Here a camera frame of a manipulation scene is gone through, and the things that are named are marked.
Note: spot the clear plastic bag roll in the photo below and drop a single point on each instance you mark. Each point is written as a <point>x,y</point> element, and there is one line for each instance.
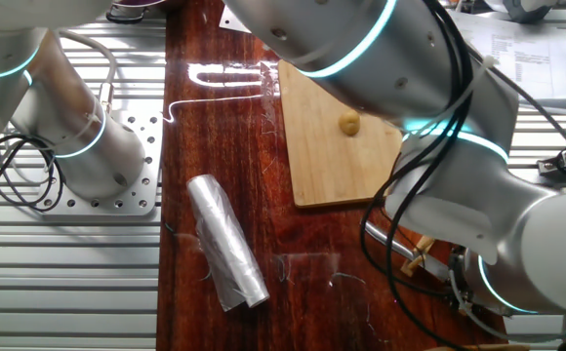
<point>227,244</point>

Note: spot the small yellow potato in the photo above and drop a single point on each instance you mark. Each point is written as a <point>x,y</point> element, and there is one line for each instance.
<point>349,123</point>

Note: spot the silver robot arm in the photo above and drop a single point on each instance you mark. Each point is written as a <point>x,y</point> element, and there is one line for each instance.
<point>410,73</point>

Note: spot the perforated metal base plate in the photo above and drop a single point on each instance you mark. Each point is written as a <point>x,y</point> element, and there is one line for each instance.
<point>141,195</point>

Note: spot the printed paper sheets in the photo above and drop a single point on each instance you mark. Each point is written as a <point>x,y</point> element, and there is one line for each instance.
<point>527,58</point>

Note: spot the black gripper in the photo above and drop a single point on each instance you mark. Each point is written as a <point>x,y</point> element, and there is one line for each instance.
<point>457,278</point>

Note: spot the steel kitchen knife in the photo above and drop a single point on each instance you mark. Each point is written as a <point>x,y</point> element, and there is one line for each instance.
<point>385,239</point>

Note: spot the dark red wooden board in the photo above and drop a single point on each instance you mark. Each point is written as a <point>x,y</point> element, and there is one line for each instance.
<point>214,146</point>

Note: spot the bamboo cutting board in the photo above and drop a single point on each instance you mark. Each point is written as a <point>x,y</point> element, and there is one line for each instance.
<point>322,166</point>

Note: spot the stainless steel pot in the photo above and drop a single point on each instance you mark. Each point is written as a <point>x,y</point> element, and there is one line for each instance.
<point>127,14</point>

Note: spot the wooden peg rack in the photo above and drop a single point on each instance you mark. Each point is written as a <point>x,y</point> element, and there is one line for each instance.
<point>417,258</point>

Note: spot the steel cleaver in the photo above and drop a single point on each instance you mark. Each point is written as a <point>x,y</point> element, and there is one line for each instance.
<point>231,22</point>

